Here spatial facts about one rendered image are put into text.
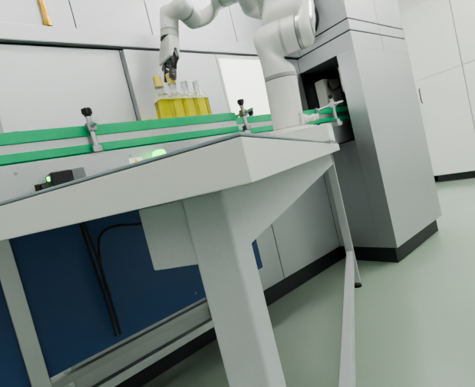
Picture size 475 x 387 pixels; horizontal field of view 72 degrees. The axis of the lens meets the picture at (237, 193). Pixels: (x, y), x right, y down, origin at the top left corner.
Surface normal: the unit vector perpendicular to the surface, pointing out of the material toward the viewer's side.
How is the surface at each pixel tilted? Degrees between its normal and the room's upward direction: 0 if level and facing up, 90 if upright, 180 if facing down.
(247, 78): 90
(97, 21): 90
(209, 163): 90
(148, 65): 90
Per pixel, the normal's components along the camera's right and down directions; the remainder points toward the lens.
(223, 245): -0.33, 0.14
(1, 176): 0.62, -0.11
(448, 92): -0.75, 0.22
